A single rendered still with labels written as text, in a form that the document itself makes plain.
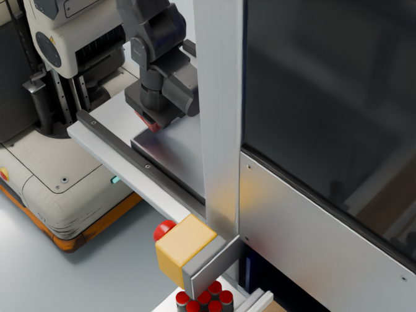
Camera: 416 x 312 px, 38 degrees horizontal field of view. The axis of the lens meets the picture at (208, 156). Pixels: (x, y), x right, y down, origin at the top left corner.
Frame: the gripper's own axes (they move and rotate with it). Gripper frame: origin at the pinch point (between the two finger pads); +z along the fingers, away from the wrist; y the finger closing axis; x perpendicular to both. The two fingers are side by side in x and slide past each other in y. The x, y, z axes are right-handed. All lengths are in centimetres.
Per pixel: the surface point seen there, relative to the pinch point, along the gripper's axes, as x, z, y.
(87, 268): -9, 96, -22
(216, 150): -11.7, -31.1, 23.1
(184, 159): -0.3, 1.2, 8.0
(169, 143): 0.3, 2.0, 3.3
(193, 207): -7.3, -2.3, 17.2
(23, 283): -26, 98, -33
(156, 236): -19.0, -13.7, 20.8
